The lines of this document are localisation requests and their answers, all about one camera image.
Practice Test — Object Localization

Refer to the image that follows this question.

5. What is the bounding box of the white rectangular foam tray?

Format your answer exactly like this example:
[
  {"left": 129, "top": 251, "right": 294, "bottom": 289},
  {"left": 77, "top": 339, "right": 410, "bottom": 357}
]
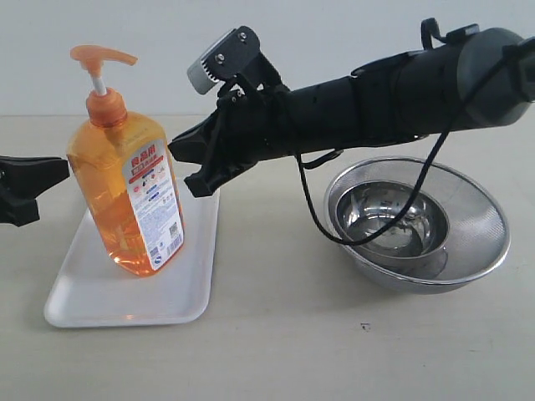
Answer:
[{"left": 43, "top": 181, "right": 220, "bottom": 328}]

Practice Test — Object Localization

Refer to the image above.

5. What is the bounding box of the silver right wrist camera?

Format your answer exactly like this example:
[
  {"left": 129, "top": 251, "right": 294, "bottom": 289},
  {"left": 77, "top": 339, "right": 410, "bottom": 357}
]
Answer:
[{"left": 186, "top": 25, "right": 282, "bottom": 95}]

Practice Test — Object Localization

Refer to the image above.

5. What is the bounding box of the black right camera cable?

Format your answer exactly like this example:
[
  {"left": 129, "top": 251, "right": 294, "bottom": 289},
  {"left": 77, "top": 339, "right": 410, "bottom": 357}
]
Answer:
[{"left": 294, "top": 37, "right": 527, "bottom": 247}]

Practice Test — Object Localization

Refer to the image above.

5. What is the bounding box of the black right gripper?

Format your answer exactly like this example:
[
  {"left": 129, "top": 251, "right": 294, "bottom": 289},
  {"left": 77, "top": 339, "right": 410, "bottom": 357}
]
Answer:
[{"left": 168, "top": 85, "right": 301, "bottom": 197}]

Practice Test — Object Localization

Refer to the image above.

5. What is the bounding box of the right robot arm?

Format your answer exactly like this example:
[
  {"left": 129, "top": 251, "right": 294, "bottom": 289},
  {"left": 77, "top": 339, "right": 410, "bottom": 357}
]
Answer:
[{"left": 168, "top": 18, "right": 534, "bottom": 197}]

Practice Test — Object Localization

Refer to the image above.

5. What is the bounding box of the steel mesh colander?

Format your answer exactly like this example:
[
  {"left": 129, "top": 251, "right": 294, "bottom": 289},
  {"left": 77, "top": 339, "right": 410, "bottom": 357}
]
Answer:
[{"left": 323, "top": 156, "right": 511, "bottom": 294}]

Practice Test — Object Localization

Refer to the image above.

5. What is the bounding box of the small stainless steel bowl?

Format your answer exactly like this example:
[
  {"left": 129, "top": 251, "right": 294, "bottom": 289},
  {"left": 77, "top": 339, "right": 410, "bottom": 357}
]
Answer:
[{"left": 334, "top": 180, "right": 450, "bottom": 272}]

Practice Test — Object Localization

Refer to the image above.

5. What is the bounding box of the orange pump soap bottle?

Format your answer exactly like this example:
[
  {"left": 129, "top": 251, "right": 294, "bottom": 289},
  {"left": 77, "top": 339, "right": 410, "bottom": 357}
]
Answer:
[{"left": 66, "top": 44, "right": 185, "bottom": 277}]

